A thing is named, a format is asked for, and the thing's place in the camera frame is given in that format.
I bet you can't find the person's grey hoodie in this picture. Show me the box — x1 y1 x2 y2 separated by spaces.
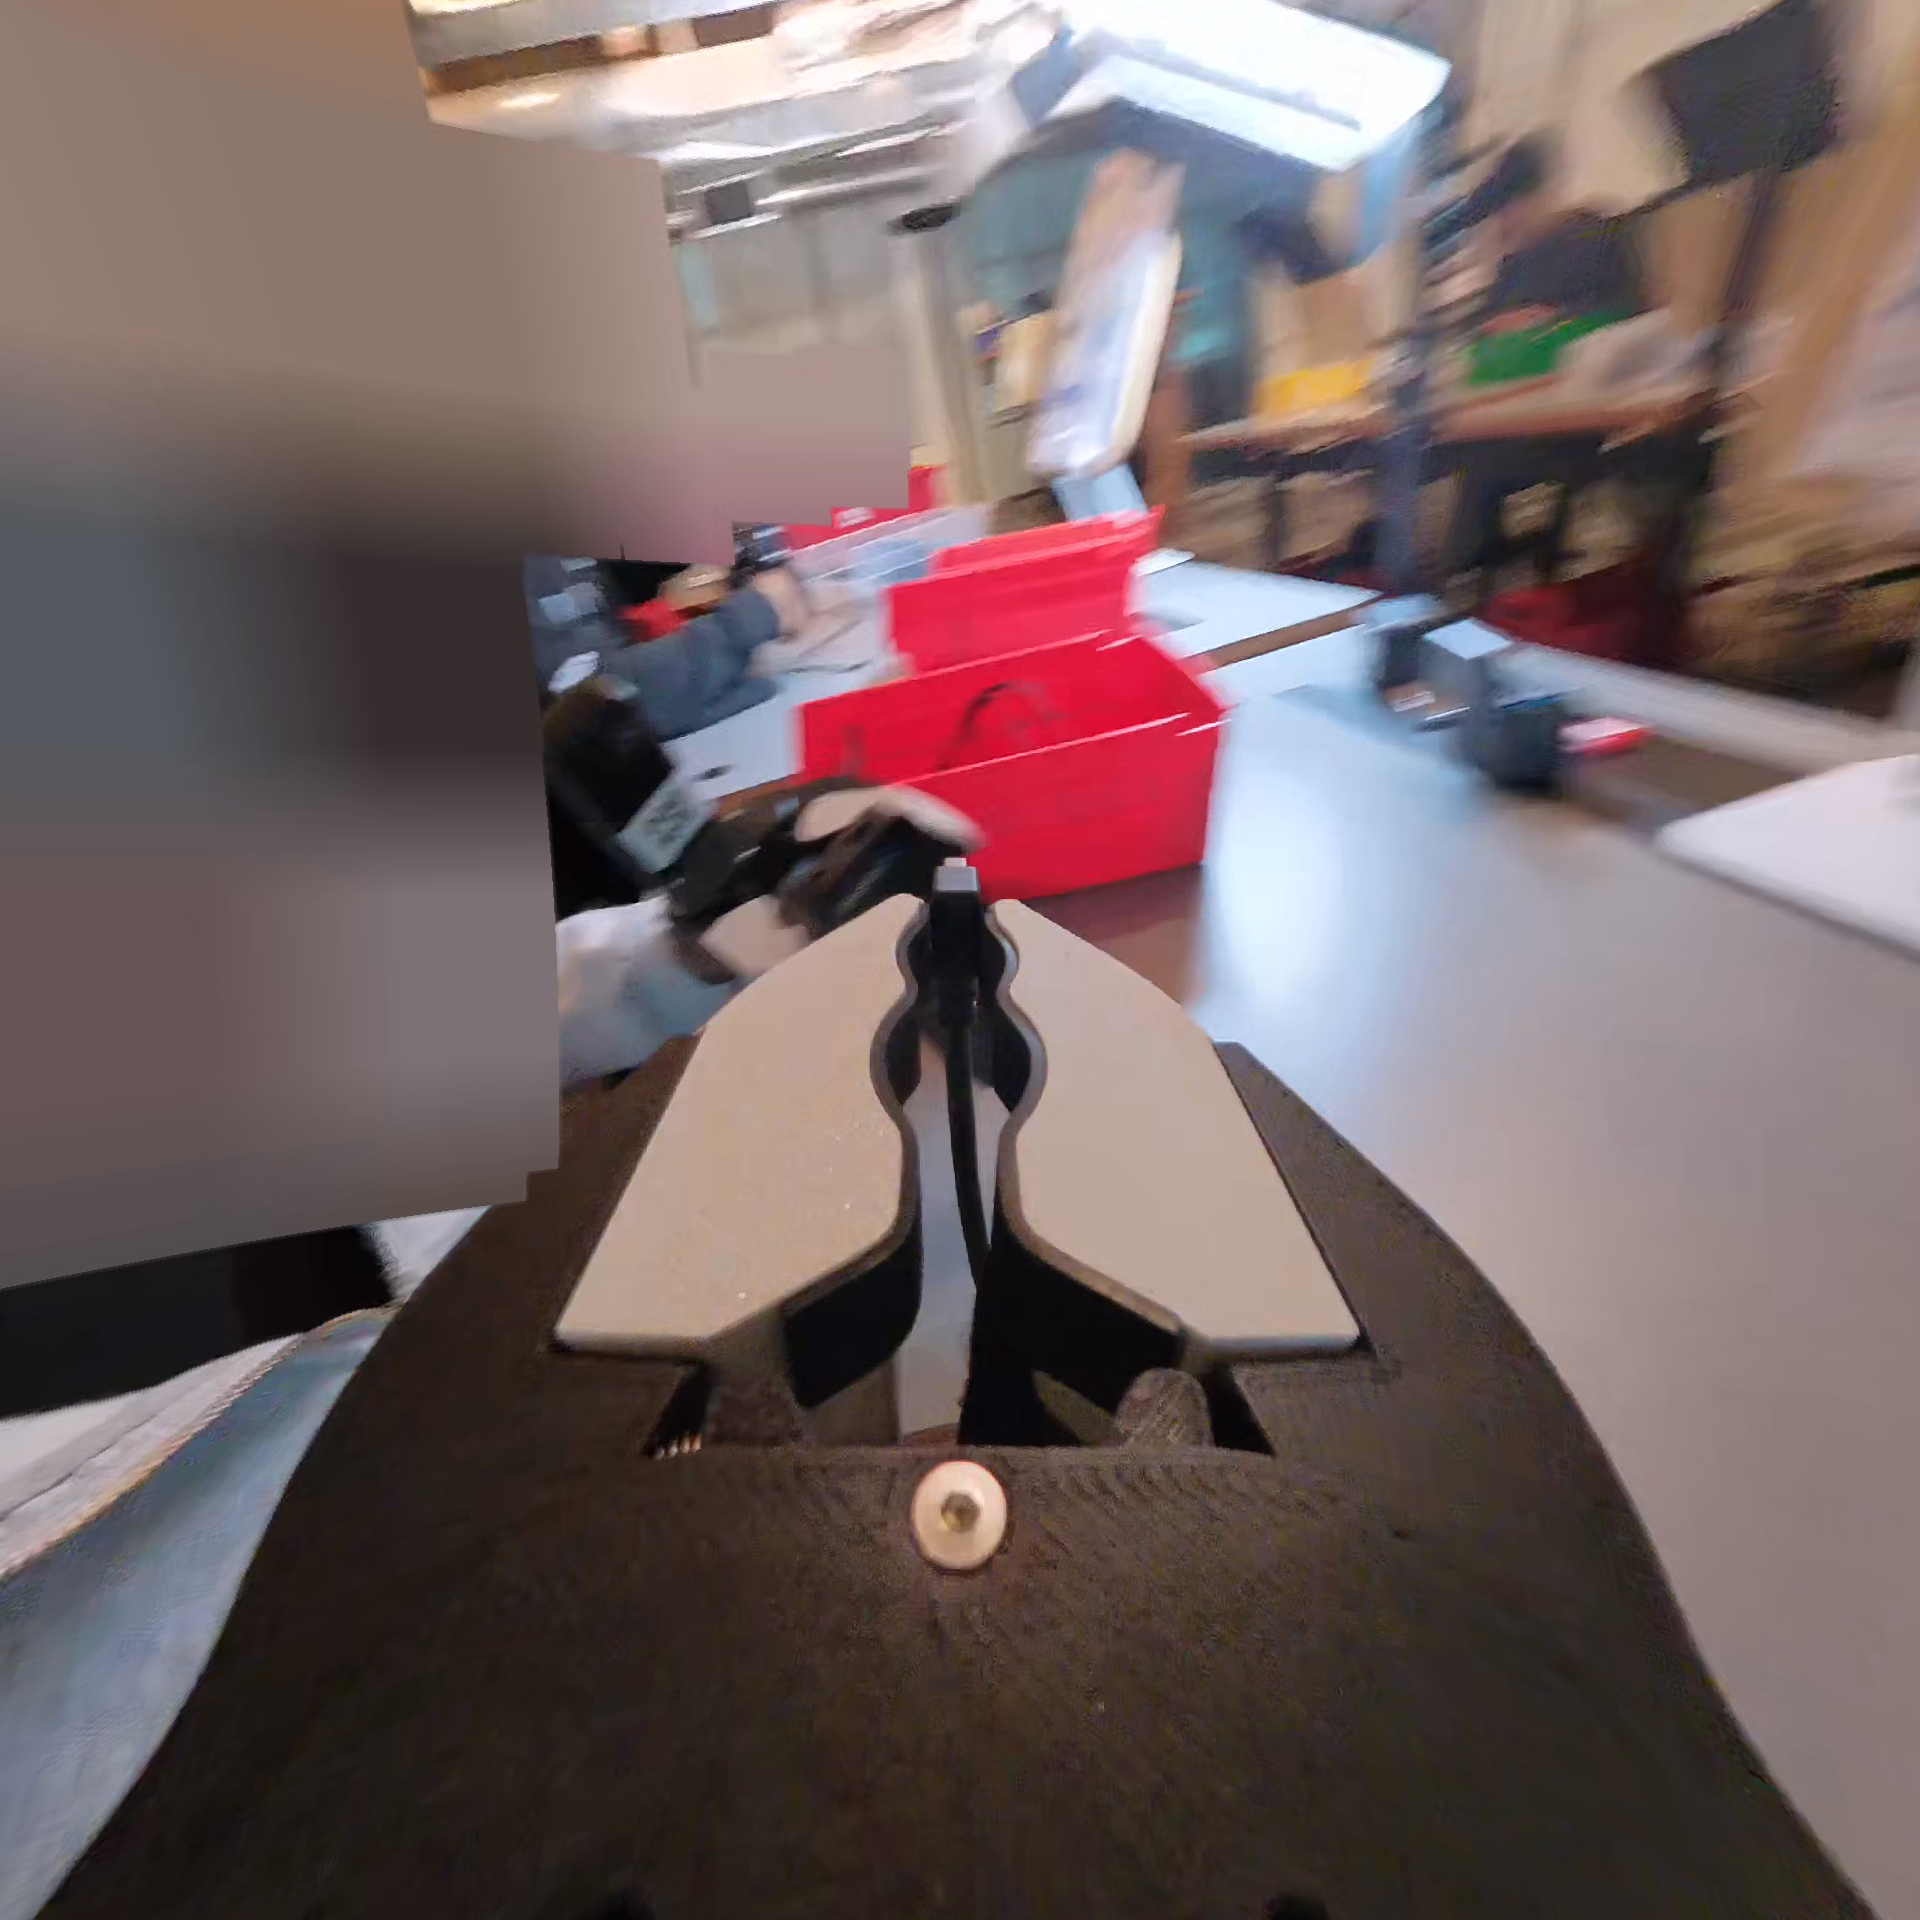
0 1308 395 1920

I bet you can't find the instruction poster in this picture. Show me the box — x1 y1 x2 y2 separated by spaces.
1028 150 1190 484

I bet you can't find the white poster stand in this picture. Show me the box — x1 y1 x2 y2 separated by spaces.
1654 753 1920 956

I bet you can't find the person's left forearm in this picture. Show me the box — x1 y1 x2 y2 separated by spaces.
559 902 746 1083

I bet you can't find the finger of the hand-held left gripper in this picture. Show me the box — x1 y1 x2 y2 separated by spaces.
792 783 986 856
701 899 822 981

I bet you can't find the red plastic bin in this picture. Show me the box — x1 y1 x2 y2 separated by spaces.
884 505 1169 673
803 637 1228 902

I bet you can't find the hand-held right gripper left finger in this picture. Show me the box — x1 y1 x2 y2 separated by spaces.
552 891 931 1406

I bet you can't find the dark grey tabletop device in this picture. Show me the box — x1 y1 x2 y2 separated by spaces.
1462 691 1571 795

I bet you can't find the black usb cable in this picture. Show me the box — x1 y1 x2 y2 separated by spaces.
931 858 1000 1307

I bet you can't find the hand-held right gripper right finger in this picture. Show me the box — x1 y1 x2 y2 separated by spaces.
956 899 1363 1448

